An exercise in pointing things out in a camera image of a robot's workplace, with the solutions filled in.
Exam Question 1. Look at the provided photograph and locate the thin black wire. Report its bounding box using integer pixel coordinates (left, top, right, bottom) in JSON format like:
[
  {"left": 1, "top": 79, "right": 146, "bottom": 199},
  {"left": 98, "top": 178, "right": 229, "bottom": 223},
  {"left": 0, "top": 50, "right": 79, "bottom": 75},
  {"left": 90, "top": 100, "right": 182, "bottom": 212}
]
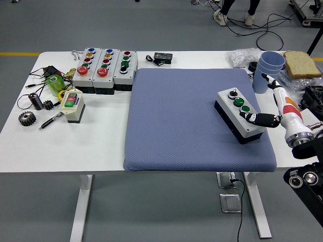
[{"left": 17, "top": 77, "right": 51, "bottom": 110}]

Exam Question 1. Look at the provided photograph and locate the grey five-button control box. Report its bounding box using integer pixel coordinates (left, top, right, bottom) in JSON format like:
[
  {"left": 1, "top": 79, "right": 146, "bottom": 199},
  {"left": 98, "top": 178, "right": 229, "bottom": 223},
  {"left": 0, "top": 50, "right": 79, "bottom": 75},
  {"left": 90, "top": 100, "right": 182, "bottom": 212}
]
[
  {"left": 72, "top": 47, "right": 103, "bottom": 93},
  {"left": 92, "top": 48, "right": 121, "bottom": 96}
]

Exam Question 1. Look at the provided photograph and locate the person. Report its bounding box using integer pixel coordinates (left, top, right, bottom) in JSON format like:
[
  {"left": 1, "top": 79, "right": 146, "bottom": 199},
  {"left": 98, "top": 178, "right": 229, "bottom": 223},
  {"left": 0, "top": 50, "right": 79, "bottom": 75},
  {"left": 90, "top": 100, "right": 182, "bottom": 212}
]
[{"left": 213, "top": 0, "right": 260, "bottom": 27}]

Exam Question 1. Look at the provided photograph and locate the grey four-button control box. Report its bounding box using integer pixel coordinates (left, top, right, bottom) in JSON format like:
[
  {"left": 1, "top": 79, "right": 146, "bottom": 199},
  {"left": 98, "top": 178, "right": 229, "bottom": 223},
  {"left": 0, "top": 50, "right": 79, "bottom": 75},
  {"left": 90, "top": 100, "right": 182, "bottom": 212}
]
[
  {"left": 113, "top": 50, "right": 139, "bottom": 92},
  {"left": 213, "top": 87, "right": 270, "bottom": 145}
]

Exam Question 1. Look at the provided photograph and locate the cream red-green switch box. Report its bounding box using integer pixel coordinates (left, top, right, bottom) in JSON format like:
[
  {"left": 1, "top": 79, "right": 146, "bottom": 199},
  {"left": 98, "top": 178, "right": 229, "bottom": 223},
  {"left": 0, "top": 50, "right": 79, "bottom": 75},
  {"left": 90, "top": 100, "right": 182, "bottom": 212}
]
[{"left": 60, "top": 88, "right": 86, "bottom": 125}]

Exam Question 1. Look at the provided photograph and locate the black floor cable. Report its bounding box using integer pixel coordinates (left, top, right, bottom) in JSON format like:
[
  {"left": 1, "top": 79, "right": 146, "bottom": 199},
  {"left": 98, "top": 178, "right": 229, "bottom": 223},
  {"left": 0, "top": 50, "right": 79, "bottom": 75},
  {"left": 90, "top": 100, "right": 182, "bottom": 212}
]
[{"left": 209, "top": 0, "right": 323, "bottom": 51}]

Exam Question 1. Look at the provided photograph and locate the green translucent cylinder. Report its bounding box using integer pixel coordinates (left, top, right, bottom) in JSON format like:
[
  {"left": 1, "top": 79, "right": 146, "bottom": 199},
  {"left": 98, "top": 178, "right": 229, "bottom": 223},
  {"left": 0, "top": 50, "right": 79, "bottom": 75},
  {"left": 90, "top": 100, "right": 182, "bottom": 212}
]
[{"left": 45, "top": 74, "right": 64, "bottom": 97}]

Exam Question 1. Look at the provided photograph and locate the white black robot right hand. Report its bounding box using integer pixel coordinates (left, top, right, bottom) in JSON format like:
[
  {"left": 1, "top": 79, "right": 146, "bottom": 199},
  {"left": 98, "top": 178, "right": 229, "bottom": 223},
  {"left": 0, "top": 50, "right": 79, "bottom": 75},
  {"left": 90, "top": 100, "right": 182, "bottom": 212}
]
[{"left": 238, "top": 73, "right": 310, "bottom": 137}]

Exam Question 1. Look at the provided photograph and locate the black silver pen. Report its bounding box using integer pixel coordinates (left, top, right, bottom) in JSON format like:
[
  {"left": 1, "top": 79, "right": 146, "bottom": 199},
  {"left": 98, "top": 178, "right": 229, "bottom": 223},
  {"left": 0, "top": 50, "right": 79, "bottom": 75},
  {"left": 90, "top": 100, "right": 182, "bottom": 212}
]
[{"left": 38, "top": 111, "right": 64, "bottom": 131}]

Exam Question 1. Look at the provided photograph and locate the clear bag of metal parts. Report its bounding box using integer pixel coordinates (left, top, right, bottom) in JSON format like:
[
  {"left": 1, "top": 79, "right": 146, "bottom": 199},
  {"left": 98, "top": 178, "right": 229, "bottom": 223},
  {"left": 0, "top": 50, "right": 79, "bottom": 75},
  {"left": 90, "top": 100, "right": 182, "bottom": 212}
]
[{"left": 278, "top": 69, "right": 323, "bottom": 92}]

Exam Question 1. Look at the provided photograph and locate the white printed booklet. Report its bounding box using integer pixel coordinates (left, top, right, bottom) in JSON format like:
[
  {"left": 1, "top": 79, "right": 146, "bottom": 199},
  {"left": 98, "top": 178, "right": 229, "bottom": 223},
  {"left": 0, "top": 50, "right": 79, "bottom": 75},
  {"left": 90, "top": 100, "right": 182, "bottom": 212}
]
[{"left": 233, "top": 66, "right": 256, "bottom": 79}]

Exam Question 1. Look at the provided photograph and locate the white card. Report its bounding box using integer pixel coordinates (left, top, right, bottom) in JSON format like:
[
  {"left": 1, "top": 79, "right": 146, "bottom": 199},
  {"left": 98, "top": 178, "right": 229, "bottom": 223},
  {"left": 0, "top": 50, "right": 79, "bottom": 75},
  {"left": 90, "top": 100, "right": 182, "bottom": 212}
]
[{"left": 301, "top": 108, "right": 323, "bottom": 125}]

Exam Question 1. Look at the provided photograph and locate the blue-grey padded mat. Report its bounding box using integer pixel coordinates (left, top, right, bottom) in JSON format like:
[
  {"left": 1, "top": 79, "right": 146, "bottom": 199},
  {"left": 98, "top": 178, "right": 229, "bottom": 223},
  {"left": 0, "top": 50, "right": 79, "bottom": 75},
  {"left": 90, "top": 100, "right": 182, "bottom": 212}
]
[{"left": 123, "top": 67, "right": 278, "bottom": 173}]

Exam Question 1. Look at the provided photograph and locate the yellow tape roll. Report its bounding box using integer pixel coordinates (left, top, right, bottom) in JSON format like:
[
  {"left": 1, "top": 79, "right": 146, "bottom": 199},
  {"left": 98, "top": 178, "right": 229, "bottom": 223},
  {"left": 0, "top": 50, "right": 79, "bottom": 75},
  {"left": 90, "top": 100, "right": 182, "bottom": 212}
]
[{"left": 58, "top": 88, "right": 73, "bottom": 102}]

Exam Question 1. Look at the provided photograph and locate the blue plastic cup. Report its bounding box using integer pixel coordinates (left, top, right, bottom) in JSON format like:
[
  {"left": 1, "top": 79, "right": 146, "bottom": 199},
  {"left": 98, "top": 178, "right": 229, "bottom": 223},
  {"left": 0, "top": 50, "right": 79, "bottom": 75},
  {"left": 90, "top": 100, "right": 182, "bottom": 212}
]
[
  {"left": 260, "top": 51, "right": 286, "bottom": 68},
  {"left": 257, "top": 60, "right": 284, "bottom": 74},
  {"left": 252, "top": 64, "right": 282, "bottom": 94}
]

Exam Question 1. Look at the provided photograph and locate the black cylindrical capacitor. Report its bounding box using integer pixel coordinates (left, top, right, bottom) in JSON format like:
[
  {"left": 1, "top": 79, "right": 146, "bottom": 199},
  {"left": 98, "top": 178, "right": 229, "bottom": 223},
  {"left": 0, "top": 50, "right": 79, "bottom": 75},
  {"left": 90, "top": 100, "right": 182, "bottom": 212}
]
[{"left": 28, "top": 92, "right": 44, "bottom": 111}]

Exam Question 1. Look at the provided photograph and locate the brass fitting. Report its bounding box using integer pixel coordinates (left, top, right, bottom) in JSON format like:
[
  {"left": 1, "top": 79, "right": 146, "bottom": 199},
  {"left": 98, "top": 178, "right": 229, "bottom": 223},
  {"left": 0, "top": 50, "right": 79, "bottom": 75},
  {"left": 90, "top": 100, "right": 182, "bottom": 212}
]
[{"left": 63, "top": 67, "right": 77, "bottom": 79}]

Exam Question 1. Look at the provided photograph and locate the clear bubble wrap bag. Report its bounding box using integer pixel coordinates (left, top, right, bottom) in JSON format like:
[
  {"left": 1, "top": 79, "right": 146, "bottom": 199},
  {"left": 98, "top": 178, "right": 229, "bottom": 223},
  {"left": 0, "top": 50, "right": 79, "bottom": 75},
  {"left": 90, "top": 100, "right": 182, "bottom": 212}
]
[{"left": 226, "top": 47, "right": 263, "bottom": 69}]

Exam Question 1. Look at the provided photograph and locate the large black steel gear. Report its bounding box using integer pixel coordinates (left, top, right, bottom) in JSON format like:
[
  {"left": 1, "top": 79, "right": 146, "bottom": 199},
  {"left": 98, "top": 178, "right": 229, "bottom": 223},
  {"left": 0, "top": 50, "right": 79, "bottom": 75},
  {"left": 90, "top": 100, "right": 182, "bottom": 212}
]
[{"left": 17, "top": 111, "right": 37, "bottom": 127}]

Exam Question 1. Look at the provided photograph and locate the metal equipment frame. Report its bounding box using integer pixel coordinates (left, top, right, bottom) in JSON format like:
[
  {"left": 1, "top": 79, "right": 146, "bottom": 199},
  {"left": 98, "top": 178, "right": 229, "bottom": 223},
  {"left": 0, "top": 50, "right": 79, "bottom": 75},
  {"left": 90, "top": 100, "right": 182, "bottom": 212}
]
[{"left": 289, "top": 0, "right": 323, "bottom": 28}]

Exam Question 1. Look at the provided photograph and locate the black mechanical device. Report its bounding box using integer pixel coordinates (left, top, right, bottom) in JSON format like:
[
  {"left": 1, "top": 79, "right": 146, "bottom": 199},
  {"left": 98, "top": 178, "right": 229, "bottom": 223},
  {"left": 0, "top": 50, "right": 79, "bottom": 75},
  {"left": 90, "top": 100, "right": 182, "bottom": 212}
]
[{"left": 299, "top": 85, "right": 323, "bottom": 118}]

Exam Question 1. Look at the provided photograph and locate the steel floor cover plate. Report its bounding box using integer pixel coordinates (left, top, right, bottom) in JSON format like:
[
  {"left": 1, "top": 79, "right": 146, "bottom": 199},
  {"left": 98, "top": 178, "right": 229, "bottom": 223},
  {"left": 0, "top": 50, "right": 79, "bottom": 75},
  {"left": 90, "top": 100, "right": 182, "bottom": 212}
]
[{"left": 219, "top": 193, "right": 242, "bottom": 214}]

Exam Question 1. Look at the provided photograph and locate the bread slice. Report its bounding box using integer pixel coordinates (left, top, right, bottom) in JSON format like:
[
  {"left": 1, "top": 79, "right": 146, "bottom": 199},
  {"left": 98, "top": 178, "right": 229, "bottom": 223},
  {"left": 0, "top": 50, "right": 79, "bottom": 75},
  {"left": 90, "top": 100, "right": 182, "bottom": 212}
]
[{"left": 283, "top": 50, "right": 323, "bottom": 79}]

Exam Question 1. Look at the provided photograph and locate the black power adapter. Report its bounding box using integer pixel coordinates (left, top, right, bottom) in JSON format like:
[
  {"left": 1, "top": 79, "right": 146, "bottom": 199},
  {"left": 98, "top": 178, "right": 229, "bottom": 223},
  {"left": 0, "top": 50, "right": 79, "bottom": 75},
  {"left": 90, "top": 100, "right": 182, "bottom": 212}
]
[{"left": 29, "top": 65, "right": 64, "bottom": 79}]

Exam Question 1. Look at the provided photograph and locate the black digital meter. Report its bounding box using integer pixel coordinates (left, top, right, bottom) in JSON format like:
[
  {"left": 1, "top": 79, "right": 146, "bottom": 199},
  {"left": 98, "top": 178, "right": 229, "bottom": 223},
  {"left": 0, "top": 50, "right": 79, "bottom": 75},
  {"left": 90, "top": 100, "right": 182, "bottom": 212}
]
[{"left": 145, "top": 51, "right": 174, "bottom": 67}]

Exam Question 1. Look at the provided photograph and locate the black power cord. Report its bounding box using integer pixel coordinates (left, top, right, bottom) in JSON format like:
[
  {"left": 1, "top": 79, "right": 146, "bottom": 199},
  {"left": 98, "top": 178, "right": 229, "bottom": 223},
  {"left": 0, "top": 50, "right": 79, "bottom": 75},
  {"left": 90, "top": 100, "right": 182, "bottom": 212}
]
[{"left": 230, "top": 178, "right": 247, "bottom": 242}]

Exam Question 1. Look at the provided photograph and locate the steel floor outlet box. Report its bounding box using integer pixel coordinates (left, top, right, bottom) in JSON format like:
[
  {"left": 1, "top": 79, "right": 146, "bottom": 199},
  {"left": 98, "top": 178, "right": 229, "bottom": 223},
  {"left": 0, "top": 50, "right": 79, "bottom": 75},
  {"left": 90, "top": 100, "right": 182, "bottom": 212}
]
[{"left": 216, "top": 171, "right": 239, "bottom": 189}]

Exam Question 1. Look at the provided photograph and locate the white table leg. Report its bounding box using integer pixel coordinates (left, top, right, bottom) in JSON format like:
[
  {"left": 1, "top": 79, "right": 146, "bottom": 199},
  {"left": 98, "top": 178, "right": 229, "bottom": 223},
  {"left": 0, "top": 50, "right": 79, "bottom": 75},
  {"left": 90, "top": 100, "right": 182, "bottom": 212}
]
[
  {"left": 69, "top": 174, "right": 93, "bottom": 242},
  {"left": 243, "top": 172, "right": 273, "bottom": 239}
]

